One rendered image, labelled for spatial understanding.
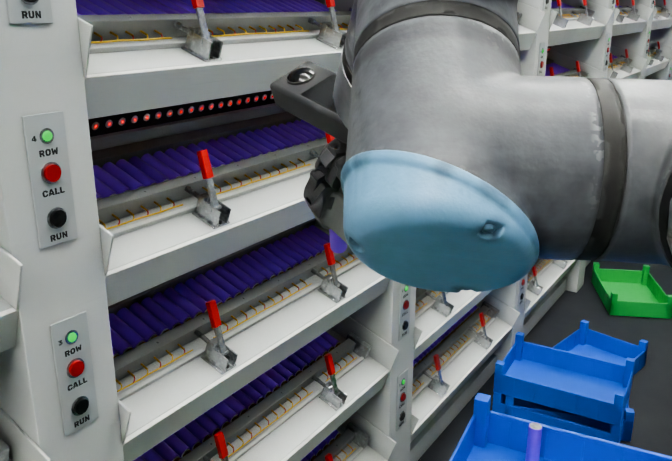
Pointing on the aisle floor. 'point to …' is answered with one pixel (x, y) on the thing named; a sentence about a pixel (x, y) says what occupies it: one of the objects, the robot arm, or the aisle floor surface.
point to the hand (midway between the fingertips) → (336, 209)
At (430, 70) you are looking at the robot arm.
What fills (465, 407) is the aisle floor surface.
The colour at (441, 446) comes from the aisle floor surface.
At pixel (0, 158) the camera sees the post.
